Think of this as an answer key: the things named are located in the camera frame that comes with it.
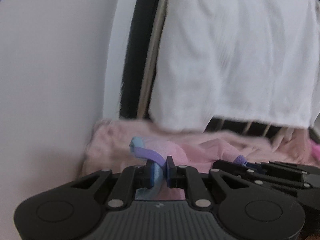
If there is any pink garment with purple trim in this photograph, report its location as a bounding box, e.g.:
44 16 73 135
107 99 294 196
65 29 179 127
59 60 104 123
130 137 247 200

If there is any pink blanket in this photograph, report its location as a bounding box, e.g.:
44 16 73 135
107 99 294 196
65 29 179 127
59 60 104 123
82 118 320 201

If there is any magenta cloth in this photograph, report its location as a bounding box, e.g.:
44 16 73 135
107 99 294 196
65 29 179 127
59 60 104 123
310 140 320 161

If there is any white hanging sheet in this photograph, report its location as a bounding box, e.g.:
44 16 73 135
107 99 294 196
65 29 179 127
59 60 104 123
149 0 320 133

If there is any black bed frame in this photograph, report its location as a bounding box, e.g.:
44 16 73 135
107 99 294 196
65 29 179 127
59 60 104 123
118 0 311 139

